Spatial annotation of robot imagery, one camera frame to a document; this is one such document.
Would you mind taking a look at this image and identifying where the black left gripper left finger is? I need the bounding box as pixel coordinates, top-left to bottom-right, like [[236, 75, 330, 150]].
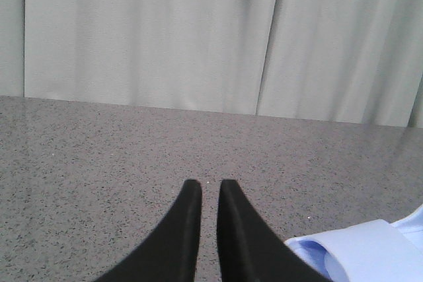
[[96, 180, 202, 281]]

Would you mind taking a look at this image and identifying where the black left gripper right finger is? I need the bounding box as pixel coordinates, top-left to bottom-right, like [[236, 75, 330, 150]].
[[217, 180, 327, 281]]

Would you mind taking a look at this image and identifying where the light blue slipper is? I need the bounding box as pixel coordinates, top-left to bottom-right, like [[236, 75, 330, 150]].
[[391, 205, 423, 248], [285, 220, 422, 281]]

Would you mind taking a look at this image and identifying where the white curtain backdrop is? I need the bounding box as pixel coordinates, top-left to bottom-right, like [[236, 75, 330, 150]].
[[1, 0, 422, 127]]

